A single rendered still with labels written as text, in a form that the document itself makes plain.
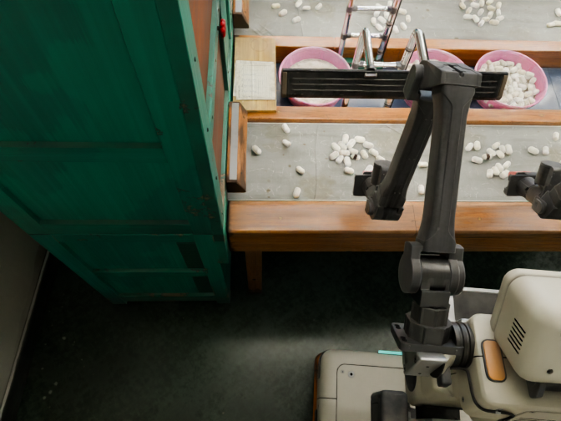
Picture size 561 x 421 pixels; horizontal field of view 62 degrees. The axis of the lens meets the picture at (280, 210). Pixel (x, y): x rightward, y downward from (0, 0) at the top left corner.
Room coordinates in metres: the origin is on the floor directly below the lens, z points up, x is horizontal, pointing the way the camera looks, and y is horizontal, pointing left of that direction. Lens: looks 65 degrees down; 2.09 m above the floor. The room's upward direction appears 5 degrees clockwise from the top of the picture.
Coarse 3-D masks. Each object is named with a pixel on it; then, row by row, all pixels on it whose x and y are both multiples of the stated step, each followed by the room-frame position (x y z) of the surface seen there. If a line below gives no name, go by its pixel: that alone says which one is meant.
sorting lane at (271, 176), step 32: (256, 128) 0.92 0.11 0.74; (320, 128) 0.95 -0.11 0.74; (352, 128) 0.96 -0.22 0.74; (384, 128) 0.97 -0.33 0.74; (480, 128) 1.01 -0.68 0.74; (512, 128) 1.02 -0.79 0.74; (544, 128) 1.04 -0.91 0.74; (256, 160) 0.79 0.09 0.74; (288, 160) 0.81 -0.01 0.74; (320, 160) 0.82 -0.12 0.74; (352, 160) 0.83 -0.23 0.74; (512, 160) 0.89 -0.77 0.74; (256, 192) 0.68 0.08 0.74; (288, 192) 0.69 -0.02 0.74; (320, 192) 0.70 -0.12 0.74; (416, 192) 0.73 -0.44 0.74; (480, 192) 0.75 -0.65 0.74
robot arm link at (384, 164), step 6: (378, 162) 0.64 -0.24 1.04; (384, 162) 0.65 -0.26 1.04; (390, 162) 0.65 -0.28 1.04; (378, 168) 0.62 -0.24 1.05; (384, 168) 0.61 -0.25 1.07; (372, 174) 0.62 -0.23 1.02; (378, 174) 0.61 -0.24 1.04; (384, 174) 0.60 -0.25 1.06; (372, 180) 0.60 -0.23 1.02; (378, 180) 0.60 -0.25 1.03; (366, 204) 0.53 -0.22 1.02; (372, 204) 0.53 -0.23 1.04; (366, 210) 0.52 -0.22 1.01; (372, 210) 0.51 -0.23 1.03
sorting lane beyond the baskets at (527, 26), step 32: (256, 0) 1.53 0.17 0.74; (288, 0) 1.55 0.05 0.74; (320, 0) 1.56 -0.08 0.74; (384, 0) 1.60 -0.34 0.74; (416, 0) 1.61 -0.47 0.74; (448, 0) 1.63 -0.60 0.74; (512, 0) 1.67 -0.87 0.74; (544, 0) 1.68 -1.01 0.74; (256, 32) 1.36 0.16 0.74; (288, 32) 1.38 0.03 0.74; (320, 32) 1.39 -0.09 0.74; (352, 32) 1.41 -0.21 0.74; (448, 32) 1.46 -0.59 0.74; (480, 32) 1.47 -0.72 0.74; (512, 32) 1.49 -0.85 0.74; (544, 32) 1.50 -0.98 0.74
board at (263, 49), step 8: (240, 40) 1.28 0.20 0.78; (248, 40) 1.28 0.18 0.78; (256, 40) 1.28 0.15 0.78; (264, 40) 1.29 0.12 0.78; (272, 40) 1.29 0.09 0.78; (240, 48) 1.24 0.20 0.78; (248, 48) 1.24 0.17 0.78; (256, 48) 1.24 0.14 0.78; (264, 48) 1.25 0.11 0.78; (272, 48) 1.25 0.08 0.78; (240, 56) 1.20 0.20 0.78; (248, 56) 1.20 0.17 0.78; (256, 56) 1.21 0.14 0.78; (264, 56) 1.21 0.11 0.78; (272, 56) 1.21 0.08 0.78; (248, 104) 0.99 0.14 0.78; (256, 104) 0.99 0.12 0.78; (264, 104) 1.00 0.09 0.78; (272, 104) 1.00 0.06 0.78
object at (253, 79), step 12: (240, 60) 1.18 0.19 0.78; (240, 72) 1.13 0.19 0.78; (252, 72) 1.13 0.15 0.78; (264, 72) 1.14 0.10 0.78; (240, 84) 1.07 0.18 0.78; (252, 84) 1.08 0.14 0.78; (264, 84) 1.08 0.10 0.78; (240, 96) 1.02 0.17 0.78; (252, 96) 1.03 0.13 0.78; (264, 96) 1.03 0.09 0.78
